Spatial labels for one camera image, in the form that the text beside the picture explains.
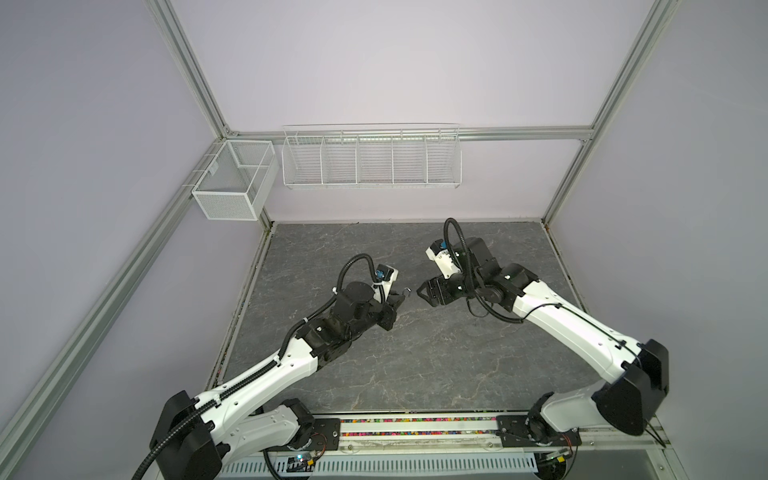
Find black corrugated cable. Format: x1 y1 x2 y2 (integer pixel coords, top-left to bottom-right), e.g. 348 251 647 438
130 253 385 480
442 217 667 448

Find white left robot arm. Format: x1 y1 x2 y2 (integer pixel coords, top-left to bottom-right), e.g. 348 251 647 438
133 281 411 479

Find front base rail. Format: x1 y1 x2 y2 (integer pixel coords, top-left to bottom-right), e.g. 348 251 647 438
161 409 691 480

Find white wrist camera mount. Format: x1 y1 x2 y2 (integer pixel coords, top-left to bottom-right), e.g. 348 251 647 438
373 264 399 302
426 239 462 279

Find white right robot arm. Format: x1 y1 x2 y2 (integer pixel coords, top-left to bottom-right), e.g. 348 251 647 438
417 237 669 445

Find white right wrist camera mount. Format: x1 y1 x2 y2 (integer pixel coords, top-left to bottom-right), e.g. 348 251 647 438
426 239 462 279

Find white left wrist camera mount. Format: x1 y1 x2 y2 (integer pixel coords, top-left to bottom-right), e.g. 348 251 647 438
373 264 399 302

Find white wire shelf basket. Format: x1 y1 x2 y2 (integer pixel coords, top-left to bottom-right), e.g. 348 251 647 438
282 123 463 189

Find aluminium frame rails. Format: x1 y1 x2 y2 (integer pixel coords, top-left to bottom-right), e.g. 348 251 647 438
0 0 682 457

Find black corrugated right cable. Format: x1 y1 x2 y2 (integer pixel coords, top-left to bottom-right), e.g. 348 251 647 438
442 217 667 448

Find black corrugated left cable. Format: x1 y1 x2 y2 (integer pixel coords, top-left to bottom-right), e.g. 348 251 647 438
130 253 385 480

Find white mesh box basket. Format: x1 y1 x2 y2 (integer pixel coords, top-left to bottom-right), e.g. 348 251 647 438
192 140 279 221

